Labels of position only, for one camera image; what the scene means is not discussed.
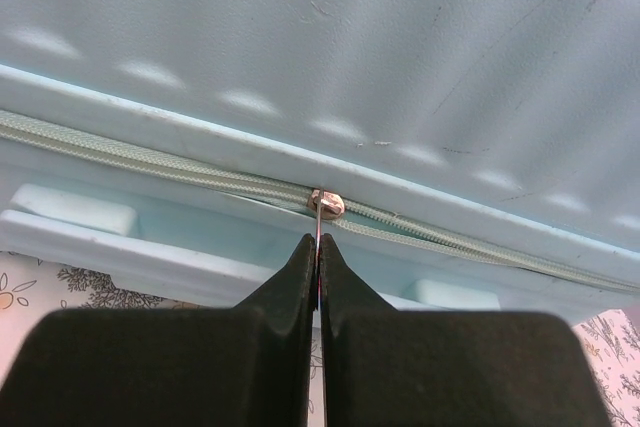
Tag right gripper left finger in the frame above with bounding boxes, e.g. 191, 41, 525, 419
1, 235, 316, 426

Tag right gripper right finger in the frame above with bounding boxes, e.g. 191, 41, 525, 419
319, 235, 609, 426

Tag light blue suitcase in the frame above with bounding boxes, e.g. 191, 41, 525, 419
1, 0, 639, 323

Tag floral patterned table mat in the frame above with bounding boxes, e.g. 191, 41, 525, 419
1, 251, 639, 426

